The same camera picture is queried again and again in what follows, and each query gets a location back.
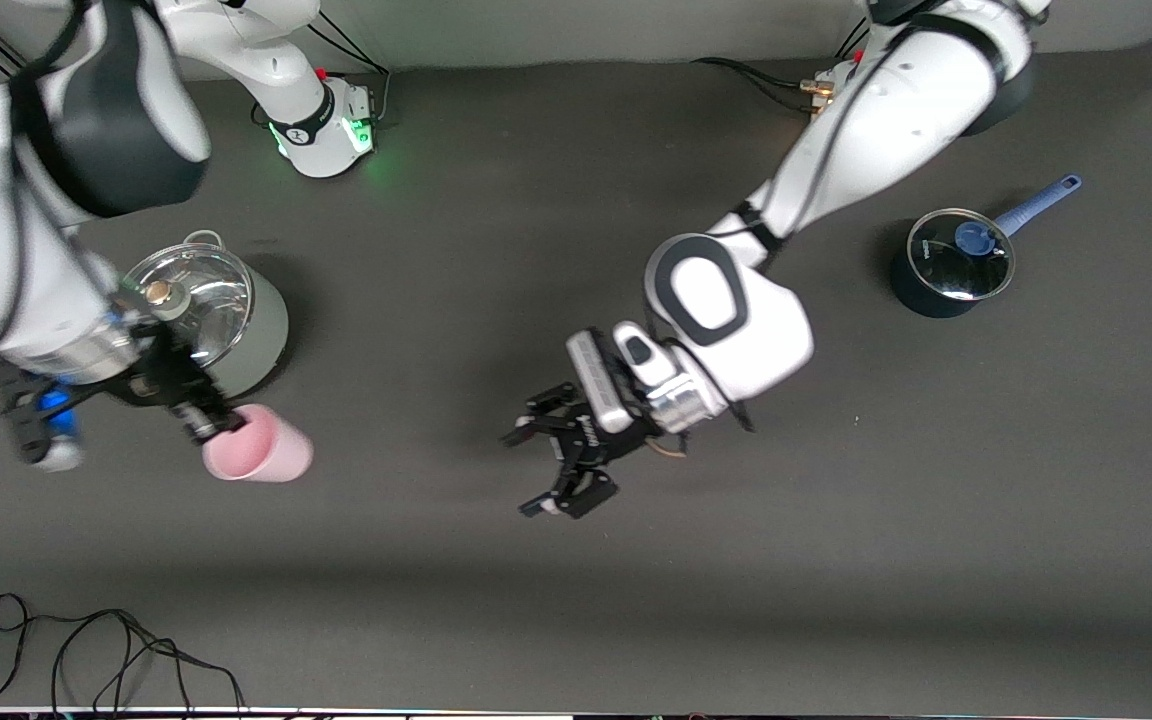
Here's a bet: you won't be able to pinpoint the black arm base cables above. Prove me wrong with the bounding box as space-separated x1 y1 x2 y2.
691 55 832 116
291 10 392 121

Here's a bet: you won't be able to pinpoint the pink plastic cup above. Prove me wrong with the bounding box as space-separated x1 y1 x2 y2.
201 403 315 484

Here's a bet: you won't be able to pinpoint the black right arm base cables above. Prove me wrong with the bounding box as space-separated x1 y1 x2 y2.
291 10 392 121

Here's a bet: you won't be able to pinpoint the black left arm base cables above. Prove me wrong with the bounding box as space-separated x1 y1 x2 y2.
691 55 832 116

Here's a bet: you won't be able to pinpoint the dark blue saucepan, blue handle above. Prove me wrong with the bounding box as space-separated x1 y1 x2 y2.
889 174 1084 319

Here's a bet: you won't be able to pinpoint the grey-green stockpot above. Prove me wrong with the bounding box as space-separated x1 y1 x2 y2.
121 229 290 401

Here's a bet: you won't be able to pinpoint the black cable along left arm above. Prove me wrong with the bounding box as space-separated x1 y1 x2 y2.
641 0 937 431

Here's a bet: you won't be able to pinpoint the glass lid with tan knob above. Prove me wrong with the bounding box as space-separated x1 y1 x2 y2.
124 243 255 371

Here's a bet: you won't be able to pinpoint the glass lid with blue knob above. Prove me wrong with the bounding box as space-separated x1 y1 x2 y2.
907 208 1017 301

